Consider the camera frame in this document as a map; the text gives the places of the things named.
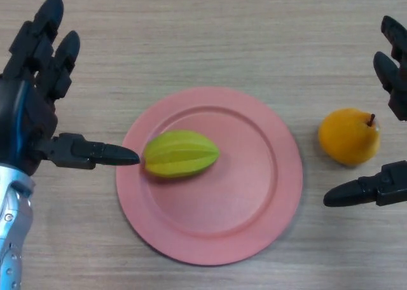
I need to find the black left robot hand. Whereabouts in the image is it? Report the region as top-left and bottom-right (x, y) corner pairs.
(0, 0), (142, 177)

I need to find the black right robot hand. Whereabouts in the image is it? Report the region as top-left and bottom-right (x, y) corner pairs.
(323, 15), (407, 207)

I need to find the yellow green starfruit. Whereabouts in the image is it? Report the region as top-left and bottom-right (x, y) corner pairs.
(142, 129), (221, 179)

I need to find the pink round plate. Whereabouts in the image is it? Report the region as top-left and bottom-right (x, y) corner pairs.
(116, 86), (304, 266)

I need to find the orange yellow pear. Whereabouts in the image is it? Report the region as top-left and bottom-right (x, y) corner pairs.
(318, 107), (382, 167)

